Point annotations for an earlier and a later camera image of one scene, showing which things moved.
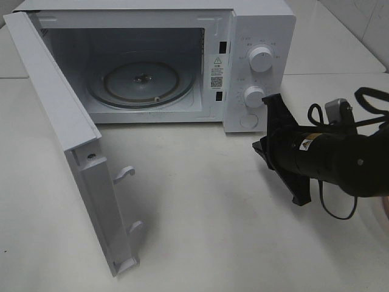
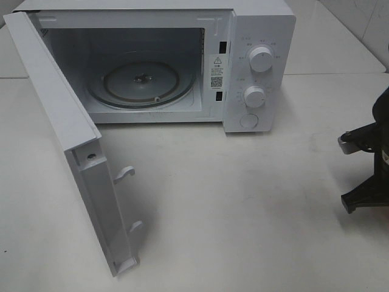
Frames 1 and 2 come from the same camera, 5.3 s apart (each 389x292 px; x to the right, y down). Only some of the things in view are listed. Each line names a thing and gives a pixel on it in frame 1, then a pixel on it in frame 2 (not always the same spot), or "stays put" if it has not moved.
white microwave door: x=77 y=132 stays put
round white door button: x=249 y=120 stays put
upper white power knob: x=261 y=59 stays put
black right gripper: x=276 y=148 -> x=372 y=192
